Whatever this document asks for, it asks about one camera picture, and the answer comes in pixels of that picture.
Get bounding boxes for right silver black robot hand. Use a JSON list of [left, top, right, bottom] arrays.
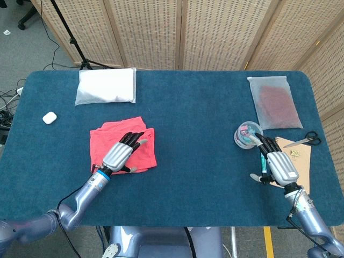
[[248, 132, 300, 188]]

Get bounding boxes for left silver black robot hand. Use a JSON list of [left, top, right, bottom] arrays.
[[102, 131, 148, 174]]

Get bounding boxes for coral red t-shirt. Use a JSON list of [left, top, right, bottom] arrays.
[[89, 116, 157, 175]]

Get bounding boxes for brown spiral notebook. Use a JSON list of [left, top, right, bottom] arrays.
[[271, 136, 312, 195]]

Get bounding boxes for clear tub of binder clips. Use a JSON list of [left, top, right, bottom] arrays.
[[233, 120, 264, 150]]

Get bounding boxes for clear plastic bag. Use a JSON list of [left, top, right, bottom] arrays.
[[247, 75, 304, 131]]

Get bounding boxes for white garment in plastic bag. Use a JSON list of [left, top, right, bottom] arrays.
[[74, 67, 137, 106]]

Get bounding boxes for yellow floor tape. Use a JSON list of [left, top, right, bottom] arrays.
[[263, 226, 275, 258]]

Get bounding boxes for blue table cover cloth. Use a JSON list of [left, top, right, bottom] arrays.
[[0, 70, 342, 227]]

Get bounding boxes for white earbuds case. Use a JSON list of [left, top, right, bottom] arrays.
[[42, 111, 58, 125]]

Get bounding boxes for white table leg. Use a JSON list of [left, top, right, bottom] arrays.
[[231, 227, 239, 258]]

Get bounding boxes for blue-grey robot torso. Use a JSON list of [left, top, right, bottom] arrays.
[[102, 226, 224, 258]]

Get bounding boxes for black tripod stand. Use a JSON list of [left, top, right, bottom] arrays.
[[49, 0, 123, 71]]

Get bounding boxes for woven wooden folding screen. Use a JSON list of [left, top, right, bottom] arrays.
[[31, 0, 344, 258]]

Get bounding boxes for black office chair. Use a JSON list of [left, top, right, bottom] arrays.
[[17, 0, 41, 30]]

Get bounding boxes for black-handled scissors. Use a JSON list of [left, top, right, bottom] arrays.
[[283, 131, 322, 149]]

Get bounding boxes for black floor cables bundle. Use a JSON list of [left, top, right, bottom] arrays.
[[0, 77, 25, 146]]

